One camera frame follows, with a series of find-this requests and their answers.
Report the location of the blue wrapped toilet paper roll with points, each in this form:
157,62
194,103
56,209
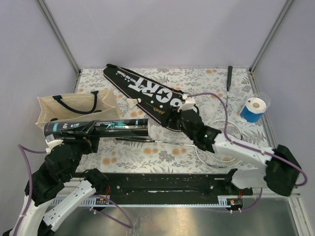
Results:
253,109

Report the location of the black sport racket cover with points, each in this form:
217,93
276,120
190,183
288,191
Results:
159,101

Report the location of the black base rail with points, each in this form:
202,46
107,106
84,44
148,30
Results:
200,186

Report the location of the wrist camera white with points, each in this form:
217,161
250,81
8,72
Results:
51,143
188,103

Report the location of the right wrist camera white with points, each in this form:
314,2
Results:
188,103

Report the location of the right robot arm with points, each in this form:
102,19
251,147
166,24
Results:
275,168

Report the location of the black shuttlecock tube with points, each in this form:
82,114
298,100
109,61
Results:
107,129

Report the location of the beige canvas tote bag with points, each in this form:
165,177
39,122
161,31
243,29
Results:
94,105

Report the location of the white shuttlecock beside cover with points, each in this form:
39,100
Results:
133,102

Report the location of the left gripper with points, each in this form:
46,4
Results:
90,143

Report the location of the floral table mat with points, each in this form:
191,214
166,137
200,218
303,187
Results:
133,157

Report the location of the white slotted cable duct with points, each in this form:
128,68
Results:
211,202

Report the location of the white racket black handle right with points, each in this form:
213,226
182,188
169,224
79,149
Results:
228,88

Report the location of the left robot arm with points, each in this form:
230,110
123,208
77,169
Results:
42,188

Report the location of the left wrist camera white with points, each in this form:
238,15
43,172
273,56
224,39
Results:
51,143

